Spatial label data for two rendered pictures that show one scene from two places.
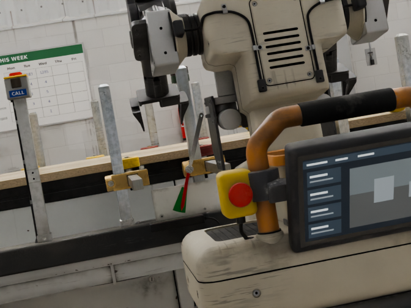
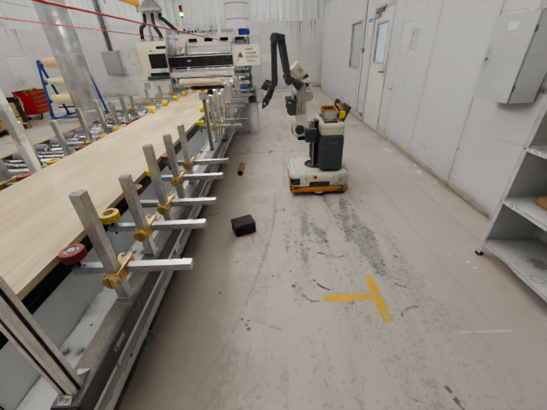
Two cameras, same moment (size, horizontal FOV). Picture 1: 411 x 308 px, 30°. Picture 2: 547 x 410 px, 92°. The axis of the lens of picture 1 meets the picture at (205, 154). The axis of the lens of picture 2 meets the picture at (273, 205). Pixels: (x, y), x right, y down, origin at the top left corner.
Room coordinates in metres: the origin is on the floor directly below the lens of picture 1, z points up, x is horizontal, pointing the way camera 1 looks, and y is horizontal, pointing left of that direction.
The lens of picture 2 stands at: (1.45, 2.86, 1.49)
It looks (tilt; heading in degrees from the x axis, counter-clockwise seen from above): 30 degrees down; 279
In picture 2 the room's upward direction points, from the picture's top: 3 degrees counter-clockwise
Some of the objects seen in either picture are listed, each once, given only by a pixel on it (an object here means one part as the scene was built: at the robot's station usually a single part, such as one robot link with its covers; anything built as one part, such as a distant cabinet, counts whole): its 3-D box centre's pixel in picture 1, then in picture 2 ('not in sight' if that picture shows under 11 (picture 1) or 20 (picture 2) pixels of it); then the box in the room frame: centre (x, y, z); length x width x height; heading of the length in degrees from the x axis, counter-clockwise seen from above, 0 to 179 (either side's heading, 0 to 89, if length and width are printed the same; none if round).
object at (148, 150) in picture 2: not in sight; (159, 189); (2.21, 1.77, 0.90); 0.04 x 0.04 x 0.48; 8
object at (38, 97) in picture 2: not in sight; (34, 104); (9.81, -4.52, 0.41); 0.76 x 0.48 x 0.81; 105
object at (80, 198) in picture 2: not in sight; (106, 253); (2.13, 2.26, 0.92); 0.04 x 0.04 x 0.48; 8
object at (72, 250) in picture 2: not in sight; (76, 261); (2.29, 2.24, 0.85); 0.08 x 0.08 x 0.11
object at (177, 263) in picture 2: not in sight; (133, 267); (2.09, 2.21, 0.82); 0.43 x 0.03 x 0.04; 8
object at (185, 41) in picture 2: not in sight; (215, 85); (3.42, -2.75, 0.95); 1.65 x 0.70 x 1.90; 8
